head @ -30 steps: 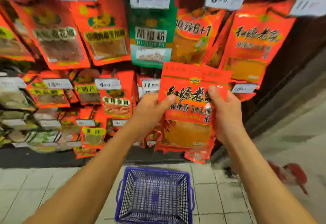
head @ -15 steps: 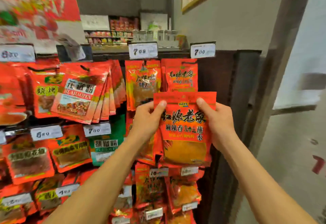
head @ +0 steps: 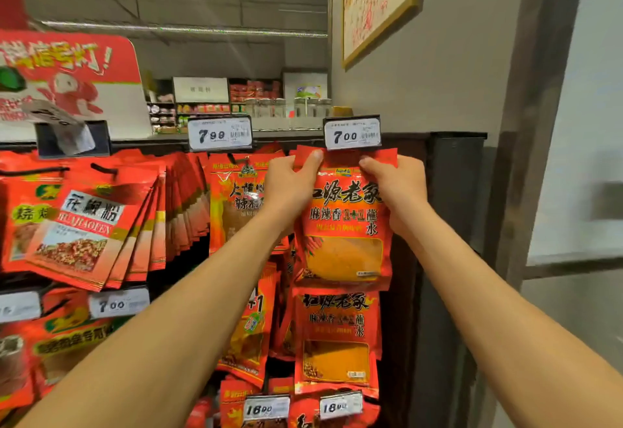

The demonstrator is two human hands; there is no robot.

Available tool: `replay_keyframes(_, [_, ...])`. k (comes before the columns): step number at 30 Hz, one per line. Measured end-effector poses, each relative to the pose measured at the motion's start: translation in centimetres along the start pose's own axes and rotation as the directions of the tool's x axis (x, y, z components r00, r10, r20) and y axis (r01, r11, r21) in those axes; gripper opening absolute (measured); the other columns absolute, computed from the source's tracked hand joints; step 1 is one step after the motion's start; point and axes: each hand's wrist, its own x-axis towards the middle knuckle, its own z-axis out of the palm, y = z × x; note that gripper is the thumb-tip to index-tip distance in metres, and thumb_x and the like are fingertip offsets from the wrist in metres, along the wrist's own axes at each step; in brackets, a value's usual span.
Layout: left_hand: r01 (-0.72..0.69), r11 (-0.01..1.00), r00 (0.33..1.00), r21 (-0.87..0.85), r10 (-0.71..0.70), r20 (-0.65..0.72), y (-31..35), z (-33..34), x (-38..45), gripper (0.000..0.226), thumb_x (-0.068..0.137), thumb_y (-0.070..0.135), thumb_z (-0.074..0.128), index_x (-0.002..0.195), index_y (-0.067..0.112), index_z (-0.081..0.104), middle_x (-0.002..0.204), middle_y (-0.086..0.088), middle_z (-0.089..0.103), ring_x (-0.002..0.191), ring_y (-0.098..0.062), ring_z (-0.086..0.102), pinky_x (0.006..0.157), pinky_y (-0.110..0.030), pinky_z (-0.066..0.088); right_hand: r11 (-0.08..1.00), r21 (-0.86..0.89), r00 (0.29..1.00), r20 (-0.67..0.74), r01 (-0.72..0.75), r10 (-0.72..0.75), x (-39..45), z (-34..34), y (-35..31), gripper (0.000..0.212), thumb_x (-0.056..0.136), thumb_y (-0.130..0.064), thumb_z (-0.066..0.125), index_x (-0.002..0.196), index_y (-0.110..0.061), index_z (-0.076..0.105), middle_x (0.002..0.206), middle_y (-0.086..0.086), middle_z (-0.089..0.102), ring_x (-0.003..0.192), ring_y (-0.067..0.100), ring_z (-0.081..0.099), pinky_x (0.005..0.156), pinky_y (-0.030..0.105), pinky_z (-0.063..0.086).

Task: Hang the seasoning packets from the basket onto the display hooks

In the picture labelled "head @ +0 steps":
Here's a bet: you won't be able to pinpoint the person's right hand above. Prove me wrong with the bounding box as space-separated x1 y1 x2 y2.
358 154 430 241

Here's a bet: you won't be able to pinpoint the huajiao powder packets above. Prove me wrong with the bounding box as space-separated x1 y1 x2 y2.
23 150 212 294

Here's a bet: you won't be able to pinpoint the rows of hanging red packets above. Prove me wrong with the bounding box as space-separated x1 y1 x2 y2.
0 145 385 428

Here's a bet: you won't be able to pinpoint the red barbecue dip seasoning packet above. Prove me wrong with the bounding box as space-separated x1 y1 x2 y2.
0 174 62 274

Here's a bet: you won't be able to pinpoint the red white promotion sign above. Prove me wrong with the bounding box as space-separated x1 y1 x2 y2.
0 31 155 144

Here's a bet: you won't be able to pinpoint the white picture poster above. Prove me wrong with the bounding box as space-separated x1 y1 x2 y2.
282 72 330 105

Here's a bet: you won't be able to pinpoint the chili powder packet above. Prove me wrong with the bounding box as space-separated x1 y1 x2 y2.
207 150 295 257

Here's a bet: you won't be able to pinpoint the hanging display of seasoning packets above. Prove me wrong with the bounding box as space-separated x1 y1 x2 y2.
0 101 384 422

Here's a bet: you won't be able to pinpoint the person's right forearm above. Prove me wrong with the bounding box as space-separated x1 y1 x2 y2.
394 218 623 428

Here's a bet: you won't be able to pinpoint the person's left hand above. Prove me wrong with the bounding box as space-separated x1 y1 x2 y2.
260 149 325 227

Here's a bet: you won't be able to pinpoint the metal ceiling rail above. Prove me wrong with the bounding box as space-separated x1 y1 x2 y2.
29 19 330 40

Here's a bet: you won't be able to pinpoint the distant shelf goods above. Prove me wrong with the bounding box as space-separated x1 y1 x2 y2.
144 72 356 134

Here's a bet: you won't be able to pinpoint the hongyuan dip packet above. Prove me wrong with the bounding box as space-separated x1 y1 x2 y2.
291 145 399 292

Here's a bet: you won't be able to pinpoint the person's left forearm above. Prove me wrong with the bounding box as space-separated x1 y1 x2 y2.
19 208 298 428

